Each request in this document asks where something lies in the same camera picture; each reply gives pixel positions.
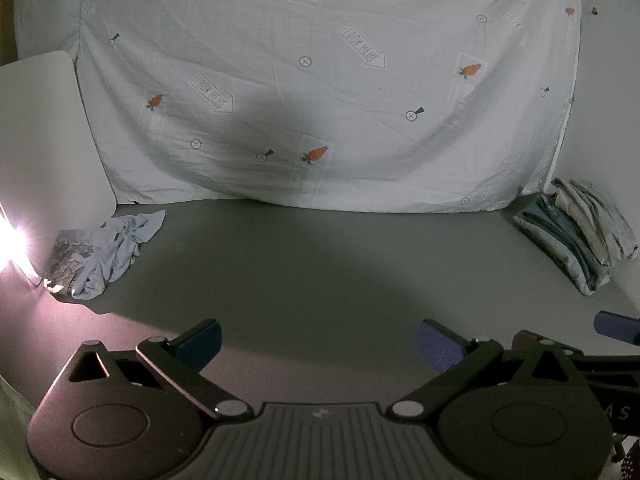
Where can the dark red dotted cloth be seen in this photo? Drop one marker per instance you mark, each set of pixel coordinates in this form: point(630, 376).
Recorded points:
point(631, 460)

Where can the white board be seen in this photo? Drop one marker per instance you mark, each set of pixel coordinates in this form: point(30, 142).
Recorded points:
point(45, 160)

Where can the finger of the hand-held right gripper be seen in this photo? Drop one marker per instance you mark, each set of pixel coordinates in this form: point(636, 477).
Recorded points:
point(525, 338)
point(619, 327)

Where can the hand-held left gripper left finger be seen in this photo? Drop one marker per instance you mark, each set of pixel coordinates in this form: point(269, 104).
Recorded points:
point(199, 344)

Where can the bright lamp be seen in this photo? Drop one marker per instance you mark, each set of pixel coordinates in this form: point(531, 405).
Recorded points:
point(10, 242)

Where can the grey folded garment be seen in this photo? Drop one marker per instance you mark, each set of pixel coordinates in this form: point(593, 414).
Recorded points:
point(595, 220)

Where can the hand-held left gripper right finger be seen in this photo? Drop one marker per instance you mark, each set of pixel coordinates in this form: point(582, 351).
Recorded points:
point(442, 349)

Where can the white leaf pattern cloth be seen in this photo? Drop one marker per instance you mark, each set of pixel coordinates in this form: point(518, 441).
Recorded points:
point(67, 255)

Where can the person's green clothing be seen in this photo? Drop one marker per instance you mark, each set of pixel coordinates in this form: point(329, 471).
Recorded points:
point(10, 435)

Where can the white carrot print bed sheet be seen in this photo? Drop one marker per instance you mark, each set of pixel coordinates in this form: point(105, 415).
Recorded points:
point(325, 85)

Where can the light blue shirt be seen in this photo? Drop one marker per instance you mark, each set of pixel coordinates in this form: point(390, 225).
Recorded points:
point(120, 245)

